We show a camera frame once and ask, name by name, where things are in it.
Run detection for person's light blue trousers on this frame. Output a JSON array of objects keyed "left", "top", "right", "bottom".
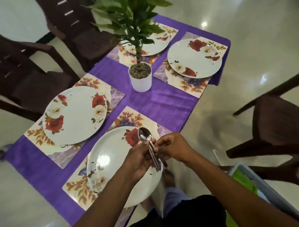
[{"left": 161, "top": 186, "right": 191, "bottom": 216}]

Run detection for purple tablecloth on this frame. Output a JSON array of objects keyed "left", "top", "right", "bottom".
[{"left": 0, "top": 11, "right": 239, "bottom": 227}]

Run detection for person's right forearm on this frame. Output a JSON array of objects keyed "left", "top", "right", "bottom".
[{"left": 186, "top": 150, "right": 299, "bottom": 227}]

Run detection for green plant in white pot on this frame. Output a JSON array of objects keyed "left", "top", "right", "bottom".
[{"left": 84, "top": 0, "right": 177, "bottom": 95}]

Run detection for person's right hand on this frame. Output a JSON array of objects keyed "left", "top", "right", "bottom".
[{"left": 153, "top": 132, "right": 199, "bottom": 167}]

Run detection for purple printed paper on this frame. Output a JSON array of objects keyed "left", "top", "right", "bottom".
[{"left": 0, "top": 144, "right": 15, "bottom": 163}]

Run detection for person's left hand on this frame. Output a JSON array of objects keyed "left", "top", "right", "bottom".
[{"left": 121, "top": 139, "right": 158, "bottom": 184}]

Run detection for bundle of steel cutlery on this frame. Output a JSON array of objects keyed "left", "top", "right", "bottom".
[{"left": 138, "top": 126, "right": 169, "bottom": 173}]

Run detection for person's right foot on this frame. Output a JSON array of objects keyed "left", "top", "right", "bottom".
[{"left": 162, "top": 169, "right": 177, "bottom": 189}]

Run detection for person's black shirt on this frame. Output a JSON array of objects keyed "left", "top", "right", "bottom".
[{"left": 57, "top": 194, "right": 228, "bottom": 227}]

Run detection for grey plastic tub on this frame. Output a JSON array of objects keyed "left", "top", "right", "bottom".
[{"left": 226, "top": 160, "right": 299, "bottom": 227}]

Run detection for floral print placemat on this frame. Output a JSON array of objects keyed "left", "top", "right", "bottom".
[
  {"left": 22, "top": 71, "right": 129, "bottom": 170},
  {"left": 151, "top": 30, "right": 230, "bottom": 100},
  {"left": 105, "top": 21, "right": 180, "bottom": 69},
  {"left": 59, "top": 104, "right": 177, "bottom": 227}
]

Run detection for white rose print plate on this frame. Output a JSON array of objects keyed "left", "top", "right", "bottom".
[
  {"left": 41, "top": 85, "right": 109, "bottom": 146},
  {"left": 85, "top": 125, "right": 164, "bottom": 210},
  {"left": 120, "top": 23, "right": 172, "bottom": 57},
  {"left": 166, "top": 36, "right": 223, "bottom": 80}
]

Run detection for green ribbed mat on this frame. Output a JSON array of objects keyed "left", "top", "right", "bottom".
[{"left": 224, "top": 167, "right": 260, "bottom": 227}]

